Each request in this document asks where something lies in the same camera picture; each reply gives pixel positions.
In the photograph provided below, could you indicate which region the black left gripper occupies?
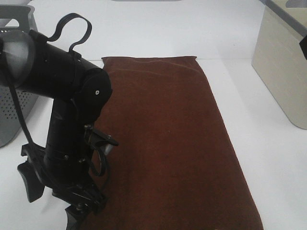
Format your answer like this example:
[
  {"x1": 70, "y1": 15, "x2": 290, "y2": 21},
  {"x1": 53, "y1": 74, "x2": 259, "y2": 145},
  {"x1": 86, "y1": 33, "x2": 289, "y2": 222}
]
[{"x1": 17, "y1": 99, "x2": 106, "y2": 230}]

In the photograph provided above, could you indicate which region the brown towel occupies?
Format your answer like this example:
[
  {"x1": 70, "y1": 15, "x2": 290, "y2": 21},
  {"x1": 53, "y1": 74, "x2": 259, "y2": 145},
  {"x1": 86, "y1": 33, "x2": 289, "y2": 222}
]
[{"x1": 81, "y1": 56, "x2": 263, "y2": 230}]

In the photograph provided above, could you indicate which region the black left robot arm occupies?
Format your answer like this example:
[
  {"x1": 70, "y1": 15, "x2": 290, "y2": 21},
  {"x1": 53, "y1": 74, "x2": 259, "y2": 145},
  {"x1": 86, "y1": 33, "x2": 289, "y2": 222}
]
[{"x1": 0, "y1": 30, "x2": 118, "y2": 230}]

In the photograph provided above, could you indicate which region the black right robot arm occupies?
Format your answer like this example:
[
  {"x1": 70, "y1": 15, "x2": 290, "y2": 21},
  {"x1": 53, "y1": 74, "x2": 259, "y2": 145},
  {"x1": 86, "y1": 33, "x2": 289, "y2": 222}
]
[{"x1": 299, "y1": 36, "x2": 307, "y2": 59}]

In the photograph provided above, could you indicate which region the grey perforated plastic basket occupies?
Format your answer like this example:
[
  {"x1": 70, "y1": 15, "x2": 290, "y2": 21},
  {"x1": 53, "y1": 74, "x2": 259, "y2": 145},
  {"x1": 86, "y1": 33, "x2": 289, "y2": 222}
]
[{"x1": 0, "y1": 3, "x2": 38, "y2": 147}]

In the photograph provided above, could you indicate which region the beige plastic storage bin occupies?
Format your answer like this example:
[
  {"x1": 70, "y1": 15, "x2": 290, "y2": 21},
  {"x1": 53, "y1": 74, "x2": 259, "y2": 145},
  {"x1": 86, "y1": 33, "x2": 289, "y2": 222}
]
[{"x1": 252, "y1": 0, "x2": 307, "y2": 129}]

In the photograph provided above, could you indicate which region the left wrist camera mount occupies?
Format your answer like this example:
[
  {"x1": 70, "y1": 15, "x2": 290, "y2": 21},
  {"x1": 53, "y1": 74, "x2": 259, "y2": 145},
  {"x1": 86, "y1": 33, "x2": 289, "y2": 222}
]
[{"x1": 84, "y1": 124, "x2": 119, "y2": 156}]

